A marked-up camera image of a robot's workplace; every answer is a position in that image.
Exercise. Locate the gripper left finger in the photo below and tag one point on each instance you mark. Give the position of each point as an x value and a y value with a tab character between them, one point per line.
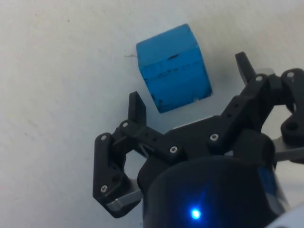
108	161

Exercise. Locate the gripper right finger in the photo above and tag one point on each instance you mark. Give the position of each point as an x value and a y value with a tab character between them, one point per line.
247	104

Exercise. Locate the blue cube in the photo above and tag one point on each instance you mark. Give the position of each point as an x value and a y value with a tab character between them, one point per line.
173	71

